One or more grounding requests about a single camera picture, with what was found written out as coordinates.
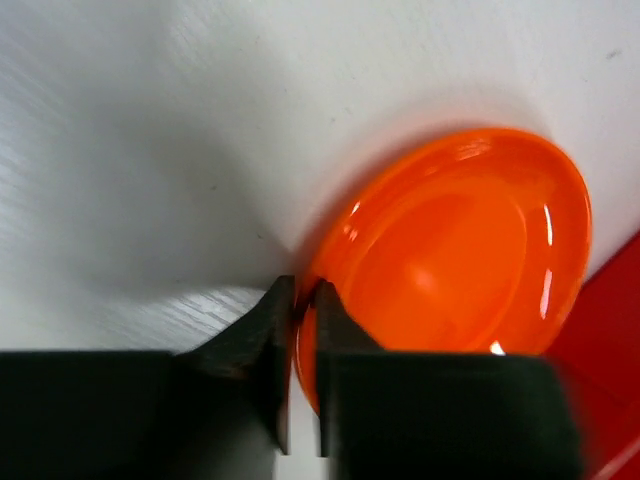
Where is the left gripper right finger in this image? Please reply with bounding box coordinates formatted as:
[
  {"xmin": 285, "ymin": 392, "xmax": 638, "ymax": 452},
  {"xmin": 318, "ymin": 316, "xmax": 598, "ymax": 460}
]
[{"xmin": 313, "ymin": 280, "xmax": 585, "ymax": 479}]

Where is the orange plate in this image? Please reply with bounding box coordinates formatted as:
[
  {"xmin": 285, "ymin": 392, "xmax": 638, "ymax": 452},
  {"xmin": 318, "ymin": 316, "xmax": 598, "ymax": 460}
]
[{"xmin": 293, "ymin": 127, "xmax": 594, "ymax": 416}]

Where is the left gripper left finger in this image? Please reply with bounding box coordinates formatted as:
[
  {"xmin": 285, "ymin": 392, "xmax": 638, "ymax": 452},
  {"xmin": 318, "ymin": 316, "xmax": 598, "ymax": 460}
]
[{"xmin": 1, "ymin": 276, "xmax": 295, "ymax": 479}]

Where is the red plastic bin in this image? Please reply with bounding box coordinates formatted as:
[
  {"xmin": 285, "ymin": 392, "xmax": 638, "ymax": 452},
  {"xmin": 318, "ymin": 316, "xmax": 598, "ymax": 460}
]
[{"xmin": 548, "ymin": 236, "xmax": 639, "ymax": 479}]

